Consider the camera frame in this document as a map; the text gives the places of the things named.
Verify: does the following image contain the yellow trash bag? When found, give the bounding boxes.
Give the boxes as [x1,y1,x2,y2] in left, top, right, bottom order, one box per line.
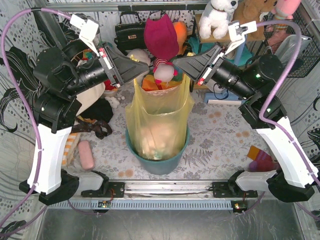
[125,75,195,158]

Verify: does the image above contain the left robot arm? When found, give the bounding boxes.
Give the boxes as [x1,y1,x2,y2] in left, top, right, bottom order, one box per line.
[19,39,149,206]

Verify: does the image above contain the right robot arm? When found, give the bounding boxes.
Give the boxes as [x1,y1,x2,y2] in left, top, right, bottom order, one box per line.
[173,45,320,203]

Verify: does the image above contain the colourful printed bag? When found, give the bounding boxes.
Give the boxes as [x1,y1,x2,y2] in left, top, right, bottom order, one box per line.
[82,48,93,61]

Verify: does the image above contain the cream canvas tote bag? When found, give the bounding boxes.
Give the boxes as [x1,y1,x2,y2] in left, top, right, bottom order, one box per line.
[76,83,105,116]

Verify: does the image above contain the magenta fabric bag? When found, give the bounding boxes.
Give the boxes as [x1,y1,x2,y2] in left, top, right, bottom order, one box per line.
[143,14,179,60]

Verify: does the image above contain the brown patterned bag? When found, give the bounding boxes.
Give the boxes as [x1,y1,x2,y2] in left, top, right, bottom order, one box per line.
[71,116,113,140]

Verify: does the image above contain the crumpled paper trash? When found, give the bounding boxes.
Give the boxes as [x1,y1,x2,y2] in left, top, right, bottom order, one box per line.
[139,123,184,161]

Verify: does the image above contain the teal trash bin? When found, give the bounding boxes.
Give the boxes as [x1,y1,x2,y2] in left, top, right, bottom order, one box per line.
[125,126,190,175]

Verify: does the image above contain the red cloth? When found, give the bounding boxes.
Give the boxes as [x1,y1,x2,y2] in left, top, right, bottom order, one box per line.
[104,79,117,91]

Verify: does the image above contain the white shoes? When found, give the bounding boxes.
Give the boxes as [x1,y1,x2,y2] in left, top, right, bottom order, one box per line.
[206,80,225,94]

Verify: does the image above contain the teal folded cloth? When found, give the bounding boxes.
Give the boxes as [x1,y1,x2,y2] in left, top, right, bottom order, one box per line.
[188,37,253,61]

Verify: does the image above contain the cream plush lamb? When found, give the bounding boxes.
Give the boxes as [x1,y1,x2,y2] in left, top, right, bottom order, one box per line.
[126,48,151,66]

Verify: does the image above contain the rainbow striped cloth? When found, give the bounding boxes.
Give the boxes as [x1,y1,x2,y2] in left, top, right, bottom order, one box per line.
[141,73,185,92]

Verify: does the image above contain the blue floor sweeper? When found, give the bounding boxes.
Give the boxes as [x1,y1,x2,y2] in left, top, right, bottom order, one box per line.
[204,37,247,105]

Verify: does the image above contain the black leather handbag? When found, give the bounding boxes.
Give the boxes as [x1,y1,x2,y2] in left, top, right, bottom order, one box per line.
[114,11,147,55]

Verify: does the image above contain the pink plush doll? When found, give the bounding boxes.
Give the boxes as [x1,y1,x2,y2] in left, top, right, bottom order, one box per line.
[153,58,178,84]

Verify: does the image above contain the orange plush toy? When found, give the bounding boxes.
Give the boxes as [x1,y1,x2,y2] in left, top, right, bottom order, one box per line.
[173,21,187,55]

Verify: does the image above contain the black metal shelf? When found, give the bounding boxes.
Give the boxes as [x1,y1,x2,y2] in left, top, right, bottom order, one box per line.
[187,13,273,93]

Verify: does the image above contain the white plush dog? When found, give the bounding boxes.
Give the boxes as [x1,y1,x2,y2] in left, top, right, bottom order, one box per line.
[198,0,239,40]

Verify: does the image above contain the silver foil pouch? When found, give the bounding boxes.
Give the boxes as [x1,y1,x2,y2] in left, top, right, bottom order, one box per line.
[275,34,312,66]

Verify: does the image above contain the brown teddy bear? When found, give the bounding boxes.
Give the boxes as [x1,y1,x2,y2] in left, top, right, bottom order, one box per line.
[232,0,278,25]

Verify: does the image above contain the orange checked cloth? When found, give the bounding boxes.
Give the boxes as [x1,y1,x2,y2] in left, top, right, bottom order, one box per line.
[61,133,81,167]

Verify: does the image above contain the pink case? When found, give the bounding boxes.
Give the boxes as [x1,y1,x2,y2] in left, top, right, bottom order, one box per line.
[78,140,95,171]

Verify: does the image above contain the pink plush toy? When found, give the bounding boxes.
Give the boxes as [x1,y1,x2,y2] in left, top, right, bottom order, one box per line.
[265,0,301,47]

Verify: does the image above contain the purple orange sock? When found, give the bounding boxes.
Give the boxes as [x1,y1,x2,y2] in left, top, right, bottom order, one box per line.
[247,145,279,172]

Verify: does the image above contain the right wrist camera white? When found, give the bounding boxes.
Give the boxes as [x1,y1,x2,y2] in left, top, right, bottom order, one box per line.
[224,20,257,55]

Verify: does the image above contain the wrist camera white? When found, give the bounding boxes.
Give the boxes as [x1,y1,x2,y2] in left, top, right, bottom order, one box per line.
[70,14,99,55]
[224,20,257,55]

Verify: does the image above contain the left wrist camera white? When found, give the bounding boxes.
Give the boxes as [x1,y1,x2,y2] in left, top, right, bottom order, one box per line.
[70,14,99,55]

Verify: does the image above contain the black wire basket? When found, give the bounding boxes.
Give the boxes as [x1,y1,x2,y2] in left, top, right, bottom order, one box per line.
[264,11,320,78]

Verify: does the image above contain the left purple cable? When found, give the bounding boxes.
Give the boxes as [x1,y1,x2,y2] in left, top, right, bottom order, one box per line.
[0,7,111,237]

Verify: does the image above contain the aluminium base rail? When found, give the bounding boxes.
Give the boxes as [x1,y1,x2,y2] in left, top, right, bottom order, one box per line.
[62,178,305,200]

